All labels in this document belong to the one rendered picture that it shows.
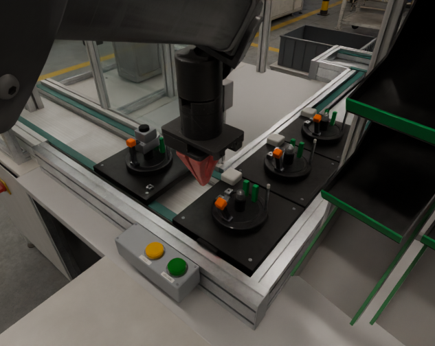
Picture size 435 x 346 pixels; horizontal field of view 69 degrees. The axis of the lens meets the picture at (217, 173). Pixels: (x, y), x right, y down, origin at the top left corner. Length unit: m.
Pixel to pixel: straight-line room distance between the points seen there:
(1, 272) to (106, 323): 1.47
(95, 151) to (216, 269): 0.66
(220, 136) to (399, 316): 0.45
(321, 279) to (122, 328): 0.43
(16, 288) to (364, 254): 1.81
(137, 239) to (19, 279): 1.41
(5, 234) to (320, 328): 2.03
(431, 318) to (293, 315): 0.27
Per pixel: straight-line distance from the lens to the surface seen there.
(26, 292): 2.07
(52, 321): 0.85
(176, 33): 0.19
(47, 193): 1.16
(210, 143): 0.42
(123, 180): 0.94
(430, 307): 0.68
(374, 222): 0.52
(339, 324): 0.81
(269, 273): 0.72
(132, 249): 0.77
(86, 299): 0.85
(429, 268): 0.68
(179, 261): 0.72
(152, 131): 0.92
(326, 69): 1.86
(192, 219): 0.80
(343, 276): 0.67
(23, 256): 2.25
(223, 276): 0.71
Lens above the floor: 1.55
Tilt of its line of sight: 39 degrees down
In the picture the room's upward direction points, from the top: straight up
